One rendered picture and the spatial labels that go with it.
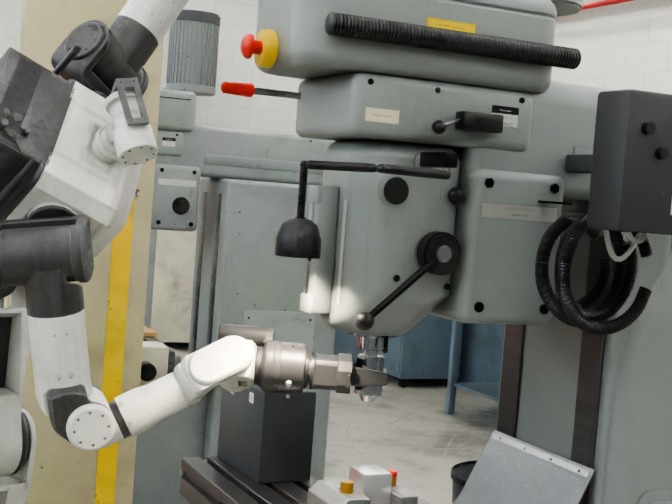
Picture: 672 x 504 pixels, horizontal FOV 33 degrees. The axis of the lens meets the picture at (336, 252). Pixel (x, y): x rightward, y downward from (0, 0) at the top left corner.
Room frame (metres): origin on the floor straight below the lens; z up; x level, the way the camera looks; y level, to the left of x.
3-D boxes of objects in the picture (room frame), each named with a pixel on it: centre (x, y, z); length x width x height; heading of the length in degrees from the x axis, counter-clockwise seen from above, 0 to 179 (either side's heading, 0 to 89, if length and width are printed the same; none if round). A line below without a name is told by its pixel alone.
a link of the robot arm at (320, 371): (1.93, 0.02, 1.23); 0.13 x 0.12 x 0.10; 0
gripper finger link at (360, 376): (1.90, -0.07, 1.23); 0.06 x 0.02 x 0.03; 90
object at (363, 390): (1.93, -0.07, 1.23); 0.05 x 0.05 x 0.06
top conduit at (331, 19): (1.81, -0.17, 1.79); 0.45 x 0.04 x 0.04; 115
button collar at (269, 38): (1.83, 0.14, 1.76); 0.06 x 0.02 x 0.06; 25
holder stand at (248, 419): (2.41, 0.12, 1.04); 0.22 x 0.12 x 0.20; 29
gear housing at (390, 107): (1.95, -0.11, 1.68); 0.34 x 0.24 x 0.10; 115
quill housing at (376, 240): (1.93, -0.08, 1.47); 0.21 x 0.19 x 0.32; 25
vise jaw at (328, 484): (1.88, -0.04, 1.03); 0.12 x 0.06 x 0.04; 24
